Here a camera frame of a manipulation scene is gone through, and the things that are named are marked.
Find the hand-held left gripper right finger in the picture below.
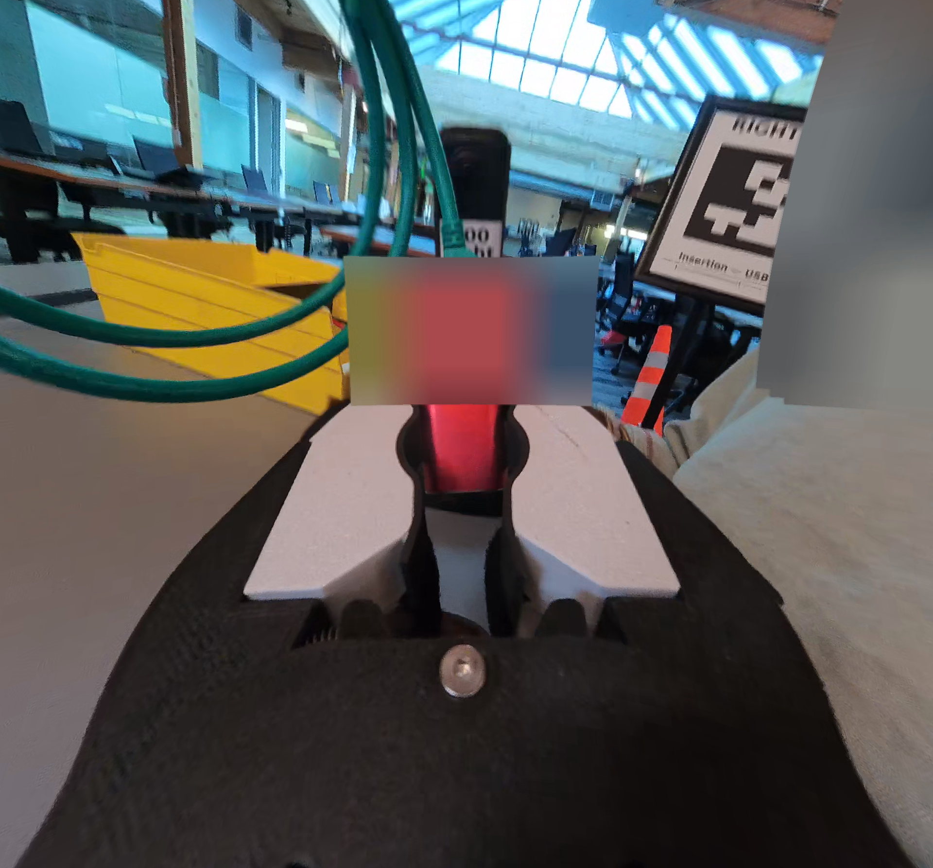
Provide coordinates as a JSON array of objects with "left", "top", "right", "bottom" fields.
[{"left": 505, "top": 405, "right": 682, "bottom": 601}]

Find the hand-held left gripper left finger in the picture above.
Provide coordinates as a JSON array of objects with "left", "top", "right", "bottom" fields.
[{"left": 244, "top": 405, "right": 422, "bottom": 601}]

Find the green ethernet cable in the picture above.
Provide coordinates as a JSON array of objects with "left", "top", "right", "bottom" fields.
[{"left": 0, "top": 0, "right": 469, "bottom": 404}]

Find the yellow plastic bin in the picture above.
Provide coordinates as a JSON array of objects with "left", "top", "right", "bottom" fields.
[{"left": 73, "top": 230, "right": 352, "bottom": 417}]

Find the person's right forearm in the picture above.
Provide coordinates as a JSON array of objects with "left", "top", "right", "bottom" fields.
[{"left": 594, "top": 349, "right": 933, "bottom": 865}]

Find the orange traffic cone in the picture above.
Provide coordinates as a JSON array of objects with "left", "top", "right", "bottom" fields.
[{"left": 620, "top": 323, "right": 674, "bottom": 435}]

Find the black office chair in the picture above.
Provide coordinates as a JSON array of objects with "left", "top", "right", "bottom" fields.
[{"left": 596, "top": 254, "right": 660, "bottom": 377}]

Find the black framed tag sign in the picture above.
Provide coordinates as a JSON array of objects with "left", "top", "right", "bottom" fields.
[{"left": 633, "top": 95, "right": 809, "bottom": 435}]

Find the wooden top office table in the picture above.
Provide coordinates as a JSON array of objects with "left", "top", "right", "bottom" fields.
[{"left": 0, "top": 150, "right": 351, "bottom": 264}]

